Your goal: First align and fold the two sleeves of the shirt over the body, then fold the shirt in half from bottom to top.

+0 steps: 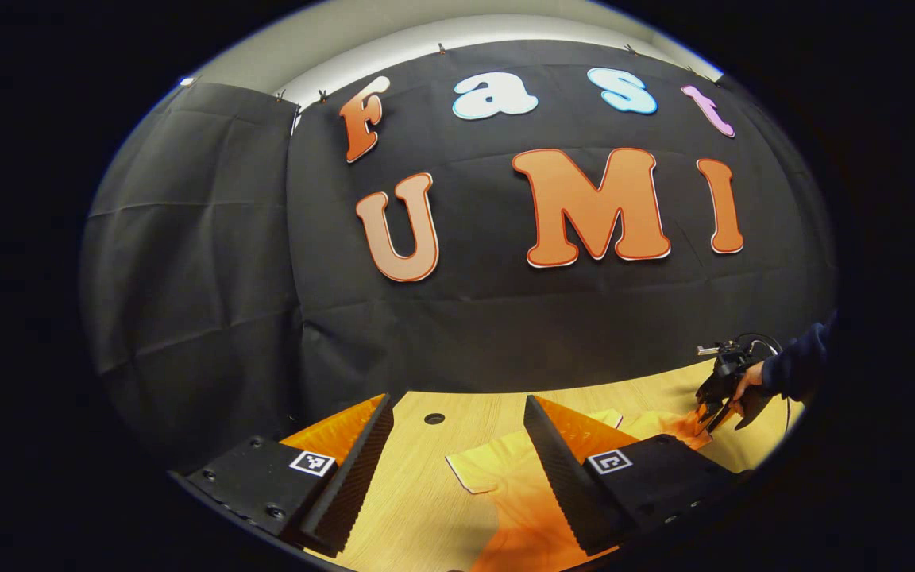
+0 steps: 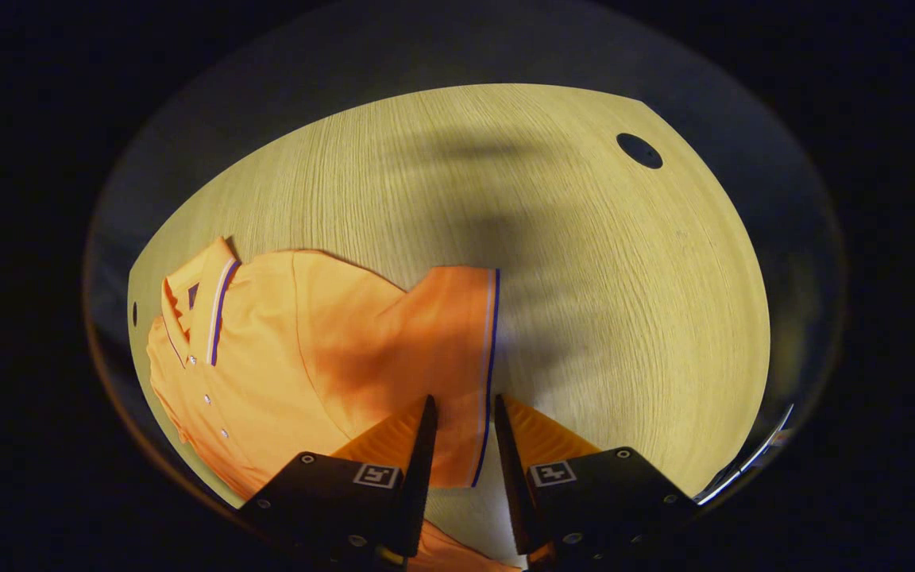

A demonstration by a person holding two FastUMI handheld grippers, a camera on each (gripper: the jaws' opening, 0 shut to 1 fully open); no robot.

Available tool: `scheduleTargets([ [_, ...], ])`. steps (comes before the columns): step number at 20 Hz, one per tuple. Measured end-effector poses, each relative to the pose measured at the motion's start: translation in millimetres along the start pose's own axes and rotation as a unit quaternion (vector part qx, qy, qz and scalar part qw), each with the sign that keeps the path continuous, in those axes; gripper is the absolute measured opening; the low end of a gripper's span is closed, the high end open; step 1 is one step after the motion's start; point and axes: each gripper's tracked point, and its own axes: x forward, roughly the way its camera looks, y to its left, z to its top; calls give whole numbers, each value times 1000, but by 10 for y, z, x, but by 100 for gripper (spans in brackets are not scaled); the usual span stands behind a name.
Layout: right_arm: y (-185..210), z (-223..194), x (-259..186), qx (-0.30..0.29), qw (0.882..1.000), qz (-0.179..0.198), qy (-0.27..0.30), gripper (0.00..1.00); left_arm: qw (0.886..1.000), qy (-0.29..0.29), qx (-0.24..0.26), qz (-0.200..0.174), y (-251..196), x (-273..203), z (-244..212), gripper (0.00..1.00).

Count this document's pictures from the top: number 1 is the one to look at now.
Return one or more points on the black backdrop cloth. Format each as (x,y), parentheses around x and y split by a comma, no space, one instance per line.
(465,318)

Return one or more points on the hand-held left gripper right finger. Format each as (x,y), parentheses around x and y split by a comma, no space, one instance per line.
(561,469)

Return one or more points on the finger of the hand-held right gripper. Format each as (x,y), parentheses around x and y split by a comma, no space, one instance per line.
(718,417)
(705,393)

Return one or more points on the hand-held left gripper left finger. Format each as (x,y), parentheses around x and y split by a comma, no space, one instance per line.
(358,469)

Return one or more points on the orange T-shirt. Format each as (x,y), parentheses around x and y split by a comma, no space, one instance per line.
(505,485)

